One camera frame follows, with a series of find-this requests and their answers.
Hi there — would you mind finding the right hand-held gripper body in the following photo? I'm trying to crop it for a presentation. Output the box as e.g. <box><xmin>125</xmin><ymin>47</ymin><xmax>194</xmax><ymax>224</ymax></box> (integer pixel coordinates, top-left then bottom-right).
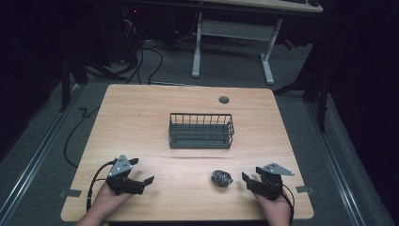
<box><xmin>247</xmin><ymin>162</ymin><xmax>295</xmax><ymax>202</ymax></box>

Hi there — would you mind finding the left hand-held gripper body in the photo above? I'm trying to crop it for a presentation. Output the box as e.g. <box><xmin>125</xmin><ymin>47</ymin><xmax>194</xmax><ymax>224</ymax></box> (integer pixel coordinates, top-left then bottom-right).
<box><xmin>105</xmin><ymin>153</ymin><xmax>146</xmax><ymax>196</ymax></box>

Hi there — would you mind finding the person's left hand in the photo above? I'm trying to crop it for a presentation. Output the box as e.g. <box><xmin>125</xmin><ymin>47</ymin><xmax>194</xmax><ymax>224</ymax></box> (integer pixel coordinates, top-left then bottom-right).
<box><xmin>93</xmin><ymin>183</ymin><xmax>135</xmax><ymax>218</ymax></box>

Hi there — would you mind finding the person's right hand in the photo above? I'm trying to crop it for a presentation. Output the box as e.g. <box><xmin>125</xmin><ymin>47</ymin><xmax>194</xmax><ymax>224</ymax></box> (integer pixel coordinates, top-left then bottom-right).
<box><xmin>252</xmin><ymin>191</ymin><xmax>293</xmax><ymax>226</ymax></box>

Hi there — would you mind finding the crumpled dark speckled ball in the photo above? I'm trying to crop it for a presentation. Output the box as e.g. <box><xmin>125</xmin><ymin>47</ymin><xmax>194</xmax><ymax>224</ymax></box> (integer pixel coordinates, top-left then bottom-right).
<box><xmin>210</xmin><ymin>169</ymin><xmax>234</xmax><ymax>188</ymax></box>

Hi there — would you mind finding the black stand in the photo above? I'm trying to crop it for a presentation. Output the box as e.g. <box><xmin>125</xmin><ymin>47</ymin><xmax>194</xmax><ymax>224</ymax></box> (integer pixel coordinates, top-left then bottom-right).
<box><xmin>58</xmin><ymin>55</ymin><xmax>126</xmax><ymax>113</ymax></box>
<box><xmin>273</xmin><ymin>56</ymin><xmax>331</xmax><ymax>134</ymax></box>

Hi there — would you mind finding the white-legged wooden desk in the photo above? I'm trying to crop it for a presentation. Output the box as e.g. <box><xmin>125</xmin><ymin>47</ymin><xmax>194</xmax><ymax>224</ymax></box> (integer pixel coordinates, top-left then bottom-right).
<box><xmin>187</xmin><ymin>0</ymin><xmax>324</xmax><ymax>86</ymax></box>

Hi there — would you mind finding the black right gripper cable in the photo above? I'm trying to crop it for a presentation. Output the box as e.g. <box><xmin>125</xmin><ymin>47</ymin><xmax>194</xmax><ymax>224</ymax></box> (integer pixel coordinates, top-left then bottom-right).
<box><xmin>281</xmin><ymin>183</ymin><xmax>296</xmax><ymax>226</ymax></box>

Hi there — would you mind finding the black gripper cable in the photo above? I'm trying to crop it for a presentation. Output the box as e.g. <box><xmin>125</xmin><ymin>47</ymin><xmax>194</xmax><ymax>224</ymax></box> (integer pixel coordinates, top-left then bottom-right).
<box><xmin>281</xmin><ymin>183</ymin><xmax>296</xmax><ymax>226</ymax></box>
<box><xmin>86</xmin><ymin>159</ymin><xmax>119</xmax><ymax>213</ymax></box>

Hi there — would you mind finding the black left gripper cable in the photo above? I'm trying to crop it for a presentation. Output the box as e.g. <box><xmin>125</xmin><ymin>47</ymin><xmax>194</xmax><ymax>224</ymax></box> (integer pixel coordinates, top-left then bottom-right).
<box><xmin>86</xmin><ymin>159</ymin><xmax>119</xmax><ymax>213</ymax></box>

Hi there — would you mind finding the black floor cable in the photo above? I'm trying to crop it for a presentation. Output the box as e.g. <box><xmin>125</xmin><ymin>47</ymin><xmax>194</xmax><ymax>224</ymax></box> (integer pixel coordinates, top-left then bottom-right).
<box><xmin>63</xmin><ymin>105</ymin><xmax>102</xmax><ymax>170</ymax></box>

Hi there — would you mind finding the dark wire basket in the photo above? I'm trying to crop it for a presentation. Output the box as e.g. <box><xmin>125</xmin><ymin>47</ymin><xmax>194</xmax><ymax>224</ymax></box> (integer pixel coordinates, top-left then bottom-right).
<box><xmin>168</xmin><ymin>112</ymin><xmax>235</xmax><ymax>150</ymax></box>

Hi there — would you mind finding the metal floor rail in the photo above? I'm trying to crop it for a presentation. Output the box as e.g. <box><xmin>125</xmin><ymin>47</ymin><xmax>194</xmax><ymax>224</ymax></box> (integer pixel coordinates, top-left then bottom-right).
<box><xmin>0</xmin><ymin>84</ymin><xmax>83</xmax><ymax>223</ymax></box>
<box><xmin>306</xmin><ymin>101</ymin><xmax>367</xmax><ymax>226</ymax></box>

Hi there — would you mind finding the bundle of black floor cables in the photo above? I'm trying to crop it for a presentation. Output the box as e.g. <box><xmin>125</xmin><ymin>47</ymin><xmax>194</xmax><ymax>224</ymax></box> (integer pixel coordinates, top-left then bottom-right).
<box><xmin>120</xmin><ymin>18</ymin><xmax>165</xmax><ymax>86</ymax></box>

